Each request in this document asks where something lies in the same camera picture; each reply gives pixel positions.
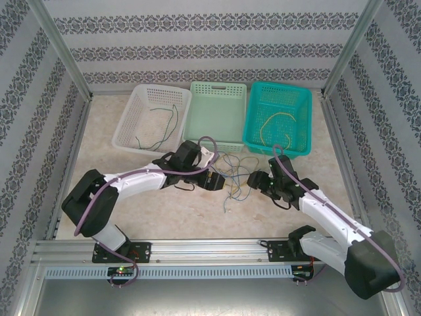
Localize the dark green cable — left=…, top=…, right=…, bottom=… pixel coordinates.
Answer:
left=146, top=104, right=180, bottom=150
left=136, top=107, right=174, bottom=149

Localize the light green plastic basket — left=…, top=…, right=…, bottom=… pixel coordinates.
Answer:
left=182, top=81, right=248, bottom=154

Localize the white plastic basket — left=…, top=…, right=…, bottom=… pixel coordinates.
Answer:
left=111, top=84, right=193, bottom=158

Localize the teal plastic basket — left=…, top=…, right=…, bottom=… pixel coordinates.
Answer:
left=241, top=81, right=313, bottom=161

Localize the small circuit board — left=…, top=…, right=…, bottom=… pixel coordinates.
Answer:
left=107, top=265, right=136, bottom=278
left=291, top=263, right=316, bottom=280

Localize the grey metal panel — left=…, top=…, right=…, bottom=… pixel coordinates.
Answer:
left=19, top=261, right=405, bottom=316

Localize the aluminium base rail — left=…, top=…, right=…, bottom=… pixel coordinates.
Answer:
left=31, top=239, right=349, bottom=264

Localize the aluminium side rail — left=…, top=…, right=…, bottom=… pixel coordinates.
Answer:
left=320, top=95, right=374, bottom=237
left=45, top=95, right=95, bottom=241

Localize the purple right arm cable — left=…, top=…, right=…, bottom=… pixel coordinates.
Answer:
left=272, top=144, right=406, bottom=294

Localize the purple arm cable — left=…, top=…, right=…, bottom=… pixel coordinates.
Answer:
left=272, top=144, right=406, bottom=294
left=72, top=136, right=218, bottom=289

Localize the grey slotted cable duct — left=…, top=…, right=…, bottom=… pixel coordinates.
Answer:
left=44, top=265, right=294, bottom=280

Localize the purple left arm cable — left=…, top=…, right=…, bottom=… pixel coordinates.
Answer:
left=72, top=136, right=218, bottom=289

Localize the aluminium frame post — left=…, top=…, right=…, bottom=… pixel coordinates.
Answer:
left=320, top=0, right=384, bottom=97
left=28, top=0, right=93, bottom=99

